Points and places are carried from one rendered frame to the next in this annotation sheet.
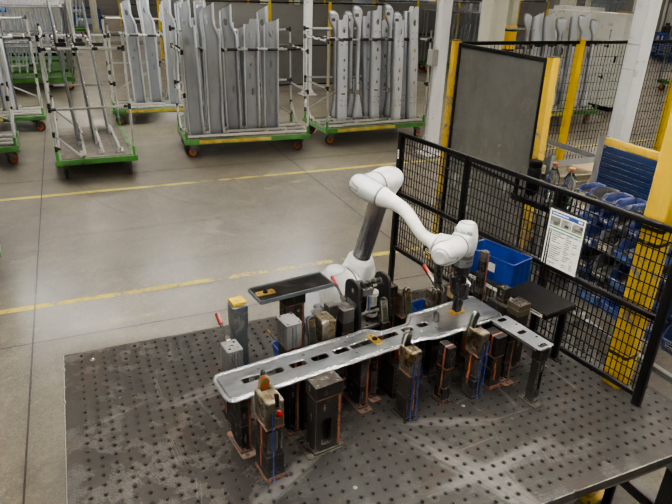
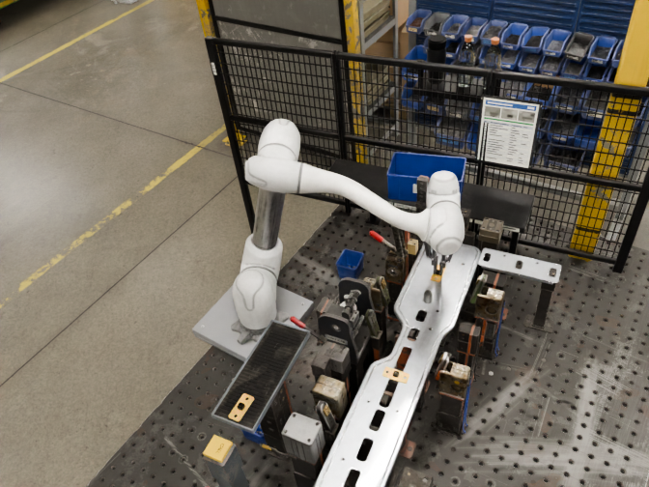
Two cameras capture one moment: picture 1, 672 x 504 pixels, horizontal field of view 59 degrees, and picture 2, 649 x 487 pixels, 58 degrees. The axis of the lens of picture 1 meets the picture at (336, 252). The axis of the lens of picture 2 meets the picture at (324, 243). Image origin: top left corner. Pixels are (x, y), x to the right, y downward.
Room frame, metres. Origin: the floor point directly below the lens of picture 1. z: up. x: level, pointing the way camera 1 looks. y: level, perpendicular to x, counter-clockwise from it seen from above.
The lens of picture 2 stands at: (1.33, 0.48, 2.62)
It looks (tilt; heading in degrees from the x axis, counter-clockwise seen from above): 43 degrees down; 332
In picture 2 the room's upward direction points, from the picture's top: 7 degrees counter-clockwise
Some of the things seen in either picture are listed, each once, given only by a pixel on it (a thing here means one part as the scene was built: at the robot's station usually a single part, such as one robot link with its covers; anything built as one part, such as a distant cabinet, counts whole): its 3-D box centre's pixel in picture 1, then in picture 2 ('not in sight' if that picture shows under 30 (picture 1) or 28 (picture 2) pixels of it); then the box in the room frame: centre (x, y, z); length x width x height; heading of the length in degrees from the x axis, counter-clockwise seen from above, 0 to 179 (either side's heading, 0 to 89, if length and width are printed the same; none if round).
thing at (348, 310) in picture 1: (343, 341); (338, 384); (2.34, -0.05, 0.89); 0.13 x 0.11 x 0.38; 32
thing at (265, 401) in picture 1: (270, 433); not in sight; (1.72, 0.22, 0.88); 0.15 x 0.11 x 0.36; 32
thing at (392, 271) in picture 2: (431, 320); (396, 287); (2.57, -0.49, 0.88); 0.07 x 0.06 x 0.35; 32
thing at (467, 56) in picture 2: (552, 182); (466, 61); (2.86, -1.07, 1.53); 0.06 x 0.06 x 0.20
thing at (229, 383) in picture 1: (371, 342); (396, 381); (2.17, -0.17, 1.00); 1.38 x 0.22 x 0.02; 122
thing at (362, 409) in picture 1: (357, 374); (388, 421); (2.14, -0.11, 0.84); 0.17 x 0.06 x 0.29; 32
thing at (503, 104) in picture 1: (484, 175); (277, 36); (4.71, -1.20, 1.00); 1.34 x 0.14 x 2.00; 24
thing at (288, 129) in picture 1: (241, 90); not in sight; (9.19, 1.52, 0.88); 1.91 x 1.00 x 1.76; 111
